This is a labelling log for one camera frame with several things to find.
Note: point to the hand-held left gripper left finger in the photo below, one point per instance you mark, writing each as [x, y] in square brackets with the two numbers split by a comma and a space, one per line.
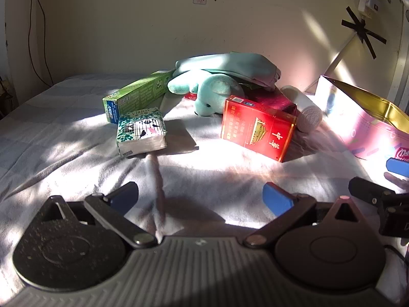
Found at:
[126, 195]

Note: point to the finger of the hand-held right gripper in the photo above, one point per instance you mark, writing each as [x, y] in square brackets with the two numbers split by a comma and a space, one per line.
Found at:
[364, 189]
[399, 168]

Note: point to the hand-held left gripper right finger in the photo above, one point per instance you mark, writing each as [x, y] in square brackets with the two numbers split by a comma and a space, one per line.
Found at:
[276, 198]

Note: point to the pink tin box gold inside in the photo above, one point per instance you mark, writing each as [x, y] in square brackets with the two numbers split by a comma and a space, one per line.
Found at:
[367, 128]

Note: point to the green patterned tissue pack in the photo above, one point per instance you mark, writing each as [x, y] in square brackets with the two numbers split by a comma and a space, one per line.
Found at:
[140, 134]

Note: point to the red gold cigarette box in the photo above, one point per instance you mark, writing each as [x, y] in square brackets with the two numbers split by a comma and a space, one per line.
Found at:
[255, 124]

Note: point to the white plastic bottle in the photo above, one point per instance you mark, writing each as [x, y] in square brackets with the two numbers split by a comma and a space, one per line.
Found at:
[303, 108]

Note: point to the dark pink box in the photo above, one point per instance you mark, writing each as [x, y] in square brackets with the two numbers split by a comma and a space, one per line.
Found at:
[271, 100]

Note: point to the green toothpaste box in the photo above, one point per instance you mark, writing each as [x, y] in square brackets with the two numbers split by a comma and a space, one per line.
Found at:
[140, 92]

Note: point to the teal plush toy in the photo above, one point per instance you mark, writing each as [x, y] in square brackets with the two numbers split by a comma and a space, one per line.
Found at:
[211, 92]

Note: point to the light blue fabric pouch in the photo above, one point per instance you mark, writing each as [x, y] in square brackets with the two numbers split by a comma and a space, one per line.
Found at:
[230, 65]

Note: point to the white bed sheet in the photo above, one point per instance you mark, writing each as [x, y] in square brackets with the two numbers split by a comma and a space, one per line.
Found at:
[207, 172]

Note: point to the black tape cross on pipe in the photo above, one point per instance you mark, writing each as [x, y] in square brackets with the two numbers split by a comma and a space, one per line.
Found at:
[363, 30]

